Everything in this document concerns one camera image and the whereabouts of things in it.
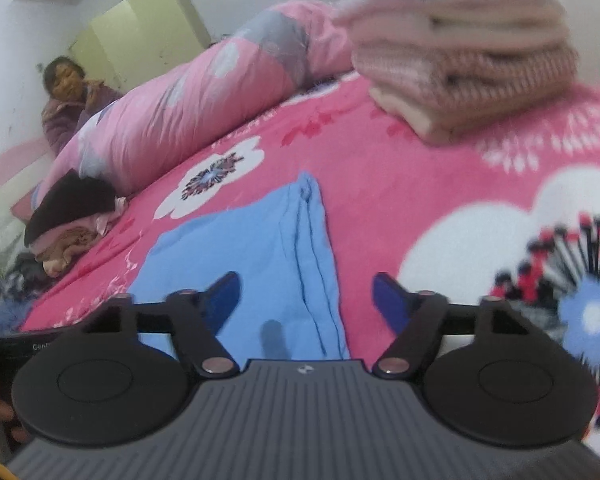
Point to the beige folded cloth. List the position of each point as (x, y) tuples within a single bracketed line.
[(420, 120)]

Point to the pink bed headboard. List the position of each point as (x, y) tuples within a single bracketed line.
[(5, 175)]

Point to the white folded cloth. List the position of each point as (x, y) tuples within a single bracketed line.
[(470, 5)]

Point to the tan garment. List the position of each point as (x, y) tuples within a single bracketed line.
[(65, 250)]

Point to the pink floral blanket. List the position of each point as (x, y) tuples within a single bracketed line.
[(405, 200)]

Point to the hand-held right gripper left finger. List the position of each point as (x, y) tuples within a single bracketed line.
[(223, 300)]

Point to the blue t-shirt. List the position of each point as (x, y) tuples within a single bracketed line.
[(250, 250)]

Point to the pale yellow wardrobe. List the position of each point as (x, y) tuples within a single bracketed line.
[(140, 30)]

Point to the pink pillow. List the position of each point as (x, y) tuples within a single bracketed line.
[(25, 205)]

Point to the black garment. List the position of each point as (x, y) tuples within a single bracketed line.
[(70, 200)]

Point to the pink grey floral duvet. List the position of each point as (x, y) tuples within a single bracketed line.
[(190, 105)]

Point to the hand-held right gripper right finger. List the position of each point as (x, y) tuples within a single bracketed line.
[(390, 300)]

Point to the plaid shirt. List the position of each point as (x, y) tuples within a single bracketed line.
[(20, 290)]

